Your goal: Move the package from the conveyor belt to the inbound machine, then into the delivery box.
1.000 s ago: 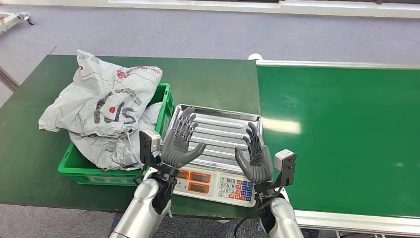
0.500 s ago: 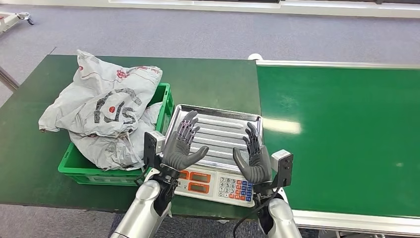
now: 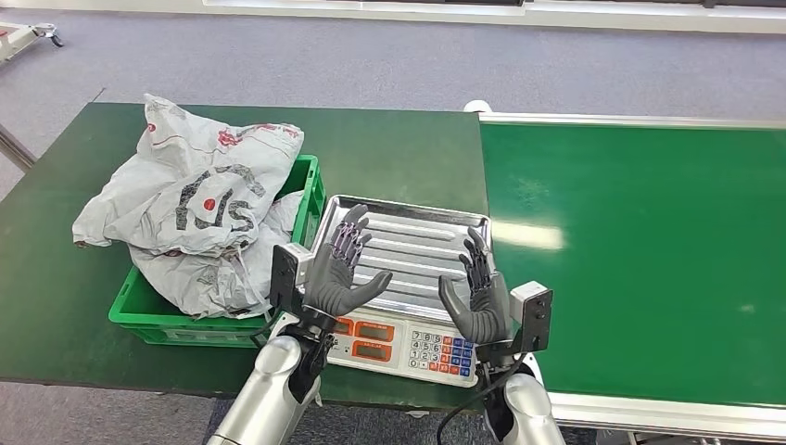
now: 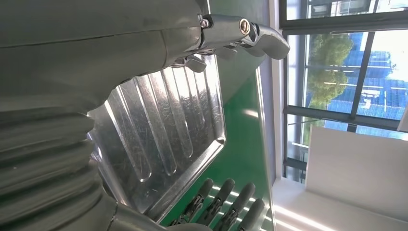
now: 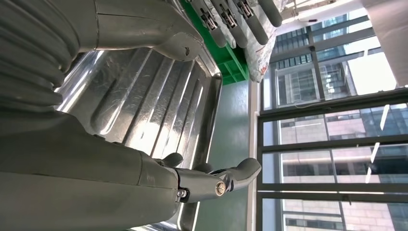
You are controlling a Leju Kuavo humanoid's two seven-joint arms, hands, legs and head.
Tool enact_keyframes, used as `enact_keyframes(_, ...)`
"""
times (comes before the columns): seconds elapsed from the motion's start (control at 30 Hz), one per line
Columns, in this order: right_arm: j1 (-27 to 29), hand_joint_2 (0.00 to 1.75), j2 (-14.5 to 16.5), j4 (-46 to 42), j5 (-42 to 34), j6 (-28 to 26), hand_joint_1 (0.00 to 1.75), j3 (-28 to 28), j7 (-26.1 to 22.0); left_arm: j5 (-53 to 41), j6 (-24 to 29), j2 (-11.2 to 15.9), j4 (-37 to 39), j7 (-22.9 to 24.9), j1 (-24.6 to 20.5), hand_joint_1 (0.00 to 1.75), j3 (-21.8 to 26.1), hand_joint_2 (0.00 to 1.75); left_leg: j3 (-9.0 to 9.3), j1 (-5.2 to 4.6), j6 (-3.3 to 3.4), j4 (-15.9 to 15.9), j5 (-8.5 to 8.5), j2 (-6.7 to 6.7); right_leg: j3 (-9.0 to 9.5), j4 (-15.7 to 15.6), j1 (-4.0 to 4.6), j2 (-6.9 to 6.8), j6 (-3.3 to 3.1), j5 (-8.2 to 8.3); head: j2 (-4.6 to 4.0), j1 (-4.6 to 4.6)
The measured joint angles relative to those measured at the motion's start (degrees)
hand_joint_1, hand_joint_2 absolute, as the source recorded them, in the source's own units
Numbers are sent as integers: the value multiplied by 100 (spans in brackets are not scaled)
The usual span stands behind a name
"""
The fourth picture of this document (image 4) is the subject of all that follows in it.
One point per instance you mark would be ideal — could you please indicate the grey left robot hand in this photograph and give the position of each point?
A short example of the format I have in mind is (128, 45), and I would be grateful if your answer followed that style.
(79, 47)

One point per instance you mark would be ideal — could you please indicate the green conveyor belt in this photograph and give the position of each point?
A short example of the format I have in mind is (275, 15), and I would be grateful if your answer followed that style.
(242, 153)

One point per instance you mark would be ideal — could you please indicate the electronic scale with steel tray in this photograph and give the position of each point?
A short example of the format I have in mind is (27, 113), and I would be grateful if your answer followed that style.
(165, 121)

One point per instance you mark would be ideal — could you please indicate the dark framed window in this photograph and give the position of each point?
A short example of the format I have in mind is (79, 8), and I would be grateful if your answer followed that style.
(360, 79)

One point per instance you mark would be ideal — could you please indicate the white panel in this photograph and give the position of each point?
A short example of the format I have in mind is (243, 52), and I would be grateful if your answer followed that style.
(350, 172)

